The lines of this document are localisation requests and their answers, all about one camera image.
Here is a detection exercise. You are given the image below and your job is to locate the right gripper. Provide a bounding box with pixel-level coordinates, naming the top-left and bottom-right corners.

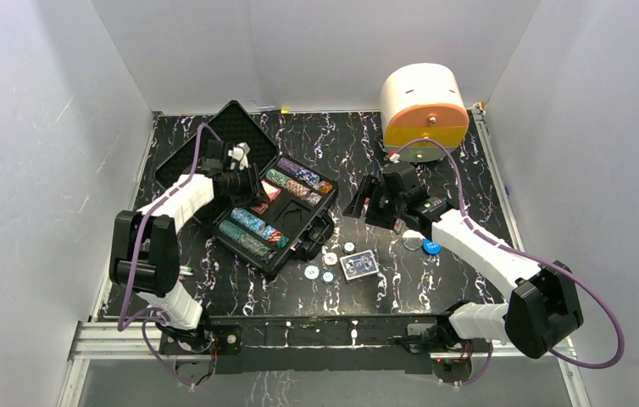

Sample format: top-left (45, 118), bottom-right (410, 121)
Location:
top-left (342, 175), bottom-right (406, 231)

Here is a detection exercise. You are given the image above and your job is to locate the red playing card deck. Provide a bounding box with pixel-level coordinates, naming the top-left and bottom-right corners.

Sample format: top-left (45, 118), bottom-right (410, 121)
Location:
top-left (251, 180), bottom-right (281, 214)

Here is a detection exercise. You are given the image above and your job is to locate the blue playing card deck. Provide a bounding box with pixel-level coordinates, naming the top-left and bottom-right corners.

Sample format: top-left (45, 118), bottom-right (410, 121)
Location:
top-left (339, 250), bottom-right (380, 282)

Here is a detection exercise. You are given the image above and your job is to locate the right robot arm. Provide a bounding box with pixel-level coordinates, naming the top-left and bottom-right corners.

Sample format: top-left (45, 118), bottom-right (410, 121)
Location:
top-left (343, 162), bottom-right (584, 359)

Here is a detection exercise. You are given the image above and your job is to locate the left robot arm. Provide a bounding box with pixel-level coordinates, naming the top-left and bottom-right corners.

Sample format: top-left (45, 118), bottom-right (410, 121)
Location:
top-left (108, 139), bottom-right (269, 353)

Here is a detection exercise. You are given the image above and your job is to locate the black poker set case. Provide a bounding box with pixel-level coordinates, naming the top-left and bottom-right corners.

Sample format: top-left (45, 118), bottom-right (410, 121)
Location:
top-left (153, 100), bottom-right (339, 279)

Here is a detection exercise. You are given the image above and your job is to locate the clear round button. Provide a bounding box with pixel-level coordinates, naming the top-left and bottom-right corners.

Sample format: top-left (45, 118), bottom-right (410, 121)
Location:
top-left (402, 233), bottom-right (425, 251)

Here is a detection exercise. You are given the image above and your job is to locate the red white chip hundred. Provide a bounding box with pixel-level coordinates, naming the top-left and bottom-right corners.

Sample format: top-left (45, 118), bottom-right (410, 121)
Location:
top-left (322, 253), bottom-right (338, 266)

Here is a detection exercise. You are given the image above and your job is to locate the blue round button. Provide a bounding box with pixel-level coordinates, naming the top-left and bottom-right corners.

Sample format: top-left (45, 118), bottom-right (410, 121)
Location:
top-left (421, 239), bottom-right (442, 256)

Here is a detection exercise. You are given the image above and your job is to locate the light blue chip ten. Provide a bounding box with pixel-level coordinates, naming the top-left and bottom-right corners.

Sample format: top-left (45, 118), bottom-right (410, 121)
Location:
top-left (303, 265), bottom-right (320, 281)

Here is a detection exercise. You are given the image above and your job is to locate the white round drawer cabinet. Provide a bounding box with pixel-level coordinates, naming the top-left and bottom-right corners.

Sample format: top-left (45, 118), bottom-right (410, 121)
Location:
top-left (380, 63), bottom-right (470, 163)

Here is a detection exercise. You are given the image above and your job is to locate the green capped marker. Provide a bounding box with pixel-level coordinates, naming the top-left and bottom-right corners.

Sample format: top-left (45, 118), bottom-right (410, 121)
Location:
top-left (180, 266), bottom-right (194, 276)

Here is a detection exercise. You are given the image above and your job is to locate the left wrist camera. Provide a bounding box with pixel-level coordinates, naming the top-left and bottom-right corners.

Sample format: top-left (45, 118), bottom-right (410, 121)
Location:
top-left (228, 142), bottom-right (250, 170)

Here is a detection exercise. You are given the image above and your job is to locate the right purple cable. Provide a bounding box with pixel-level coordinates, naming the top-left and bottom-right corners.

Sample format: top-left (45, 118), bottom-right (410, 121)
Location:
top-left (389, 137), bottom-right (626, 371)

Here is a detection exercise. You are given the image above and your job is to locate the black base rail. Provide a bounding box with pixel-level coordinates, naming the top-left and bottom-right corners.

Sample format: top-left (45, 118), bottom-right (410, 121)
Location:
top-left (160, 315), bottom-right (447, 374)

